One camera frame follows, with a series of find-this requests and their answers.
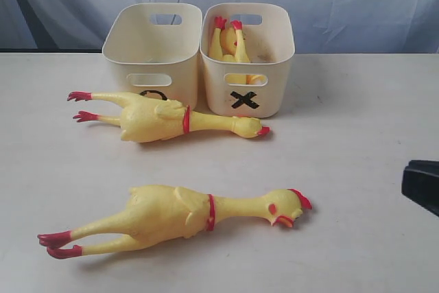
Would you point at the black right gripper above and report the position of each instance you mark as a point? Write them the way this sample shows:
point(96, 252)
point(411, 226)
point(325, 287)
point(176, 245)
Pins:
point(420, 184)

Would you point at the headless yellow chicken body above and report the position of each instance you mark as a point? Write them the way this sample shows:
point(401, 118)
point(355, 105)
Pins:
point(228, 43)

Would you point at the yellow rubber chicken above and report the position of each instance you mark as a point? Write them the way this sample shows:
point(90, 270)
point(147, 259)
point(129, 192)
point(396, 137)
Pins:
point(159, 213)
point(143, 119)

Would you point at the cream bin marked cross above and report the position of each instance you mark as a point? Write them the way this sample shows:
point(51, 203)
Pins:
point(270, 47)

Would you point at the cream bin marked circle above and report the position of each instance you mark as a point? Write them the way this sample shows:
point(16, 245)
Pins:
point(154, 47)

